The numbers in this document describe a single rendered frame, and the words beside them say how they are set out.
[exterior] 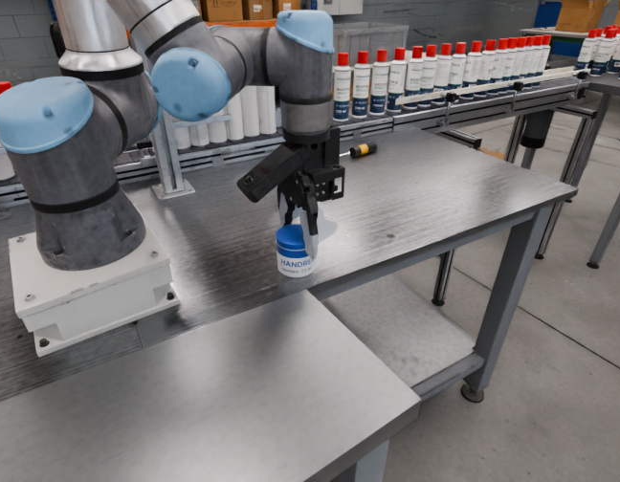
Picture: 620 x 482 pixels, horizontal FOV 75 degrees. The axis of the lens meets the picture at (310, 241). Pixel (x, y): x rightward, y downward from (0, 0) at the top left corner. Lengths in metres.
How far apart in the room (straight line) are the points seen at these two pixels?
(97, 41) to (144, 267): 0.32
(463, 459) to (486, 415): 0.20
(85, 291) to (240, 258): 0.27
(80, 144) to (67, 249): 0.15
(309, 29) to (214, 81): 0.16
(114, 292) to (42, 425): 0.18
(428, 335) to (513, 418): 0.40
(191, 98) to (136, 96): 0.25
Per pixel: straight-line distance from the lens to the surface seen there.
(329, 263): 0.74
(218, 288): 0.70
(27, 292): 0.66
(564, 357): 1.97
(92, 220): 0.64
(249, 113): 1.21
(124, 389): 0.59
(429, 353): 1.46
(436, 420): 1.58
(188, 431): 0.53
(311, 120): 0.59
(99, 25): 0.69
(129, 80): 0.70
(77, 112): 0.60
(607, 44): 2.51
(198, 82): 0.46
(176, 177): 1.04
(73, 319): 0.66
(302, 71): 0.58
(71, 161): 0.60
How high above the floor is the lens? 1.26
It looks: 32 degrees down
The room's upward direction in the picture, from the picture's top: straight up
